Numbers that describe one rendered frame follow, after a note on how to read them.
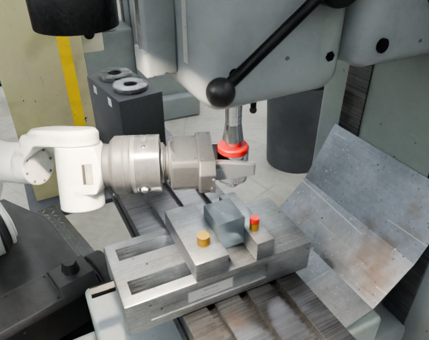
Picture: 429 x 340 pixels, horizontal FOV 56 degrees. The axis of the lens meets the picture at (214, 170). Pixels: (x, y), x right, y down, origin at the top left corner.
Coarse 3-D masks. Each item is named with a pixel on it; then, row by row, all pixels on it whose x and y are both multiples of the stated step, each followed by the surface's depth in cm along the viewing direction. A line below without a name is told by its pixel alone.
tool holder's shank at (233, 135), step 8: (232, 112) 57; (240, 112) 57; (232, 120) 57; (240, 120) 58; (224, 128) 59; (232, 128) 58; (240, 128) 58; (224, 136) 59; (232, 136) 58; (240, 136) 59; (232, 144) 60
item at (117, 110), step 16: (96, 80) 109; (112, 80) 107; (128, 80) 105; (144, 80) 105; (96, 96) 110; (112, 96) 100; (128, 96) 100; (144, 96) 101; (160, 96) 103; (96, 112) 115; (112, 112) 103; (128, 112) 100; (144, 112) 103; (160, 112) 105; (96, 128) 120; (112, 128) 108; (128, 128) 102; (144, 128) 105; (160, 128) 108
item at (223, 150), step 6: (222, 144) 61; (240, 144) 61; (246, 144) 61; (222, 150) 60; (228, 150) 59; (234, 150) 59; (240, 150) 59; (246, 150) 60; (228, 156) 59; (234, 156) 59; (240, 156) 60
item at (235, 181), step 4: (220, 156) 60; (244, 156) 60; (236, 160) 60; (240, 160) 60; (244, 160) 60; (220, 180) 63; (224, 180) 62; (228, 180) 62; (232, 180) 62; (236, 180) 62; (240, 180) 62; (244, 180) 63; (228, 184) 62; (232, 184) 62; (236, 184) 62
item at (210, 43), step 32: (192, 0) 40; (224, 0) 38; (256, 0) 40; (288, 0) 41; (192, 32) 42; (224, 32) 40; (256, 32) 42; (320, 32) 45; (192, 64) 44; (224, 64) 42; (288, 64) 46; (320, 64) 48; (256, 96) 46
